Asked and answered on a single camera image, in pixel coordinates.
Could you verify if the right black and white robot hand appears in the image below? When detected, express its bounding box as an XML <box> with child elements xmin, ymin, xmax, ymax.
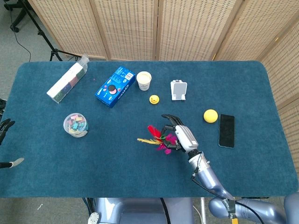
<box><xmin>161</xmin><ymin>114</ymin><xmax>199</xmax><ymax>155</ymax></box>

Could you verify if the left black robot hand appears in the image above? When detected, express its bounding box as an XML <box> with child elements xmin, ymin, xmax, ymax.
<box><xmin>0</xmin><ymin>118</ymin><xmax>25</xmax><ymax>169</ymax></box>

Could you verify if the colourful feather shuttlecock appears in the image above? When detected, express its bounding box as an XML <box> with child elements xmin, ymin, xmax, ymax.
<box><xmin>137</xmin><ymin>125</ymin><xmax>178</xmax><ymax>155</ymax></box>

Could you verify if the white phone stand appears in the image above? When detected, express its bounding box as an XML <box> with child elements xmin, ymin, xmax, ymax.
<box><xmin>170</xmin><ymin>79</ymin><xmax>188</xmax><ymax>101</ymax></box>

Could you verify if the yellow foam ball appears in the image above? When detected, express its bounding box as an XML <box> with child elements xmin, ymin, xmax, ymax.
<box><xmin>203</xmin><ymin>109</ymin><xmax>219</xmax><ymax>123</ymax></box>

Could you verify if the black smartphone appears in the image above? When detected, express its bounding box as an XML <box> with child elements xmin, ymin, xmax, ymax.
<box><xmin>218</xmin><ymin>114</ymin><xmax>235</xmax><ymax>149</ymax></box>

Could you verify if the clear jar of coloured clips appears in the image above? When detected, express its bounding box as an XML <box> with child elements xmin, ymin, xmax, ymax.
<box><xmin>63</xmin><ymin>112</ymin><xmax>89</xmax><ymax>138</ymax></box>

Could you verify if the white paper cup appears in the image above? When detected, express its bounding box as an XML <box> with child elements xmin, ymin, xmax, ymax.
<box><xmin>136</xmin><ymin>71</ymin><xmax>152</xmax><ymax>91</ymax></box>

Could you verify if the blue table cloth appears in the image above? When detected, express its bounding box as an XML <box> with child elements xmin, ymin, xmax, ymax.
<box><xmin>0</xmin><ymin>61</ymin><xmax>299</xmax><ymax>199</ymax></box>

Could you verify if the pack of tissue packets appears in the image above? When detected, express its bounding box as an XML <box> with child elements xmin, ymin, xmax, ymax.
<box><xmin>46</xmin><ymin>55</ymin><xmax>90</xmax><ymax>104</ymax></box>

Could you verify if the silver-blue robot torso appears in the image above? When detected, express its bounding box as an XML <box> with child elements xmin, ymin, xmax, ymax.
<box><xmin>87</xmin><ymin>197</ymin><xmax>195</xmax><ymax>224</ymax></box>

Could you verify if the blue Oreo cookie box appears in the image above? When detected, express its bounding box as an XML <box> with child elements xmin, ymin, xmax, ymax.
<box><xmin>94</xmin><ymin>66</ymin><xmax>136</xmax><ymax>109</ymax></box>

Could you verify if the black tripod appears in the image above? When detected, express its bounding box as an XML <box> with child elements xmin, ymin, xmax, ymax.
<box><xmin>22</xmin><ymin>0</ymin><xmax>78</xmax><ymax>62</ymax></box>

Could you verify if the black office chair base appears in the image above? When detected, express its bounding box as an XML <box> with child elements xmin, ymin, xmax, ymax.
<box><xmin>3</xmin><ymin>0</ymin><xmax>27</xmax><ymax>33</ymax></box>

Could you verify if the thin black floor cable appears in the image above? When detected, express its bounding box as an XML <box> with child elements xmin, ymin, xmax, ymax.
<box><xmin>11</xmin><ymin>29</ymin><xmax>32</xmax><ymax>62</ymax></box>

